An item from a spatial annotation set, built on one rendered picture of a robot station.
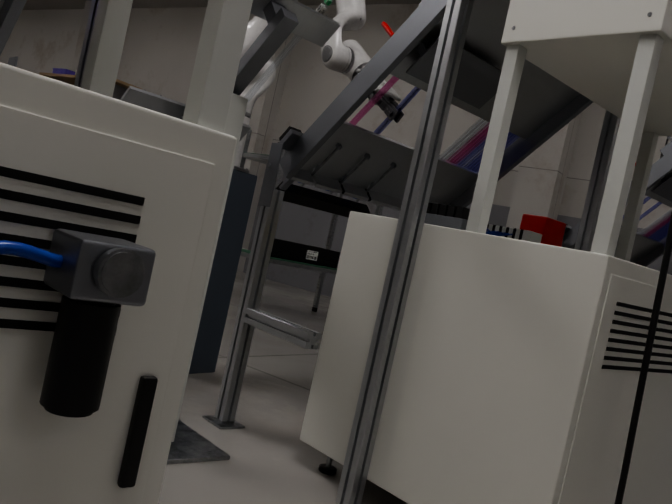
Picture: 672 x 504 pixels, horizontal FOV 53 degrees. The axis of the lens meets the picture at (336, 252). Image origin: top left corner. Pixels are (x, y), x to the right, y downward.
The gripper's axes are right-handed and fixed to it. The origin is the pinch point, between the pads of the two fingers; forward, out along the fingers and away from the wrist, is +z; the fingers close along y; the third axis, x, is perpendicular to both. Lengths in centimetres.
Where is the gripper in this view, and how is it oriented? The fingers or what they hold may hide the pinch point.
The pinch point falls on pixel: (393, 113)
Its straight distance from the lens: 188.8
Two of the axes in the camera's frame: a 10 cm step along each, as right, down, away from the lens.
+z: 4.0, 7.1, -5.9
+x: -5.6, 6.9, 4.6
